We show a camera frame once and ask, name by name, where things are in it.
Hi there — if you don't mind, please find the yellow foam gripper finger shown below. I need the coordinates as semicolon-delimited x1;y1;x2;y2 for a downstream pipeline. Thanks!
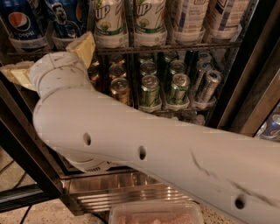
0;61;35;91
66;31;95;68

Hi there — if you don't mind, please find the blue pepsi can with portrait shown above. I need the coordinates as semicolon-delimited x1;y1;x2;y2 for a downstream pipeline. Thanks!
45;0;88;50

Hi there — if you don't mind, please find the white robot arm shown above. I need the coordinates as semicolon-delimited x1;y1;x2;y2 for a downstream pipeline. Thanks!
1;52;280;224

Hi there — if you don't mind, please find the white 7up can left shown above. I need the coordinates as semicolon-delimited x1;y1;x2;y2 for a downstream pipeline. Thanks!
94;0;125;48

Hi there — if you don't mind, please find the white 7up can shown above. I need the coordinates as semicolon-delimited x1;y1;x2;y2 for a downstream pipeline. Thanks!
133;0;165;46
94;0;125;48

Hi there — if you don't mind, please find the gold can front right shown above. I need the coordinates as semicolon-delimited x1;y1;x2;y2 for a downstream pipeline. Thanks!
110;78;131;105

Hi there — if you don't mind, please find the white 7up can right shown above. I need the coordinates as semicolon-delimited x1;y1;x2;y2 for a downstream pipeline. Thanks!
133;0;165;46

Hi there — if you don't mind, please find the green can front left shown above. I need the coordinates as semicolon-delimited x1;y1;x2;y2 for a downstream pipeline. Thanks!
140;75;161;112

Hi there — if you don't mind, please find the green can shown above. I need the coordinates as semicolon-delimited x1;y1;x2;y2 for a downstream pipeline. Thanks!
140;75;161;112
167;73;190;106

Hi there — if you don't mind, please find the green can front right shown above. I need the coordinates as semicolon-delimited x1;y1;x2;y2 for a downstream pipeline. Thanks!
167;73;190;106

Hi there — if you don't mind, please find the white labelled can left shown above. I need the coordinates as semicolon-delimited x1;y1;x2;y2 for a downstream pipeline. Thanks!
171;0;209;46

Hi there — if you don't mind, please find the white labelled can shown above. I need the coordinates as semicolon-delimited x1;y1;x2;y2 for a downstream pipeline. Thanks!
171;0;209;46
204;0;249;43

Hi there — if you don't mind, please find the stainless steel fridge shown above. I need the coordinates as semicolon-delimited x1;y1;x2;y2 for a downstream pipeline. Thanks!
0;0;280;215

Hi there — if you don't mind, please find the silver slim can front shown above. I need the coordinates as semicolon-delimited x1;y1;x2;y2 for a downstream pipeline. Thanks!
195;70;223;103

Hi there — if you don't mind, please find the white labelled can right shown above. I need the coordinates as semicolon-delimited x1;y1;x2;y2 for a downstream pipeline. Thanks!
204;0;249;43

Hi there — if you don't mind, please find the water bottle right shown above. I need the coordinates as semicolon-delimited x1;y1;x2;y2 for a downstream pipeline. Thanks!
192;115;206;126

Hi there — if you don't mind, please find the clear plastic food container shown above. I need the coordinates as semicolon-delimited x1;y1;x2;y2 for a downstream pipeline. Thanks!
108;201;204;224

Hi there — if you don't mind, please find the black cable on floor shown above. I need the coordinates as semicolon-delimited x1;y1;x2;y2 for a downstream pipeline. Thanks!
18;204;33;224

